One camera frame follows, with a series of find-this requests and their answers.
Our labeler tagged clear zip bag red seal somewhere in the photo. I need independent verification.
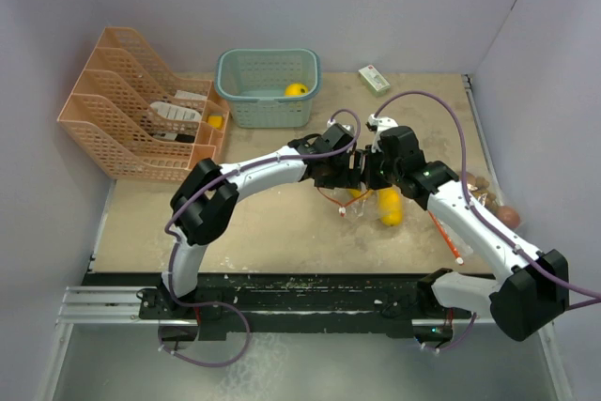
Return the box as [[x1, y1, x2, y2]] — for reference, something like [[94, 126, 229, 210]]
[[317, 185, 384, 225]]

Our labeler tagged light blue plastic basket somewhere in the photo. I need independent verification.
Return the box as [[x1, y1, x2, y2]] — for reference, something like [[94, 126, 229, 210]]
[[214, 49, 321, 129]]

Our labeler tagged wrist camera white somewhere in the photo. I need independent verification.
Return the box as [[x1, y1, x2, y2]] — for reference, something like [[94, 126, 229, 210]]
[[327, 118, 354, 132], [366, 114, 398, 153]]

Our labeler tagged yellow fake fruit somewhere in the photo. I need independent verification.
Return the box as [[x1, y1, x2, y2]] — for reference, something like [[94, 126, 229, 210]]
[[377, 187, 403, 226]]

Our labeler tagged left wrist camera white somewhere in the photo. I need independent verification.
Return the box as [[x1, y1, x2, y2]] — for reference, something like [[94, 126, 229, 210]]
[[327, 118, 354, 132]]

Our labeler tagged orange mesh file organizer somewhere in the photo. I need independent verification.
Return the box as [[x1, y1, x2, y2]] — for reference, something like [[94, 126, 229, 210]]
[[57, 27, 229, 182]]

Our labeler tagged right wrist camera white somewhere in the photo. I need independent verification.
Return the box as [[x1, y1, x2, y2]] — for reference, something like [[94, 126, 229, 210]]
[[366, 114, 398, 153]]

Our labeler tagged yellow fake bell pepper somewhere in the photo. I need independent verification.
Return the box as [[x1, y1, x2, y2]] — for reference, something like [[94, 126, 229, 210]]
[[347, 189, 373, 199]]

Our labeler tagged brown fake potato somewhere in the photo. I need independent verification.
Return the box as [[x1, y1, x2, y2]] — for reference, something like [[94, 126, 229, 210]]
[[496, 206, 521, 229]]

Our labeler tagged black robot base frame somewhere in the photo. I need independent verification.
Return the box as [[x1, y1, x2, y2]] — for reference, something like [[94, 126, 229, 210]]
[[82, 271, 473, 344]]

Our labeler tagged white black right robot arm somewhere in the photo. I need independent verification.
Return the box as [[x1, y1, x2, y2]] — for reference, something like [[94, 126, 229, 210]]
[[364, 116, 569, 342]]

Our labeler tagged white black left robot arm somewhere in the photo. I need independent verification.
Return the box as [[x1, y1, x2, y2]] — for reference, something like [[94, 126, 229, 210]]
[[160, 121, 361, 318]]

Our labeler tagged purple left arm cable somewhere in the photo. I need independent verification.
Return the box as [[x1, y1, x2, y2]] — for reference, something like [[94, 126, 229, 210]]
[[163, 109, 362, 299]]

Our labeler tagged aluminium rail frame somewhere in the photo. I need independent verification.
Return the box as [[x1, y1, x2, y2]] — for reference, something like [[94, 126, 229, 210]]
[[35, 285, 142, 401]]

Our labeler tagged small white green box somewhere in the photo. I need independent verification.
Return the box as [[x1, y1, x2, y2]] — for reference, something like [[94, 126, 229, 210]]
[[358, 65, 391, 97]]

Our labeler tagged small yellow item in organizer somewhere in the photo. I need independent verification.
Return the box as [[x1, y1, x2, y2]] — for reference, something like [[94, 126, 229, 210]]
[[207, 115, 224, 130]]

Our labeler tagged yellow fake lemon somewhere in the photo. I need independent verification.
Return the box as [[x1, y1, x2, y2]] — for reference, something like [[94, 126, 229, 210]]
[[285, 83, 310, 97]]

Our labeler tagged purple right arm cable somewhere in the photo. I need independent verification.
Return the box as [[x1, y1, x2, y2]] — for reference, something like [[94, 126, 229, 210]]
[[375, 90, 601, 309]]

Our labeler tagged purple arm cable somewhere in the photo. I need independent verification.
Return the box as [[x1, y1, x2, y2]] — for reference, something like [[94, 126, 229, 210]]
[[375, 90, 601, 309], [163, 109, 362, 299]]

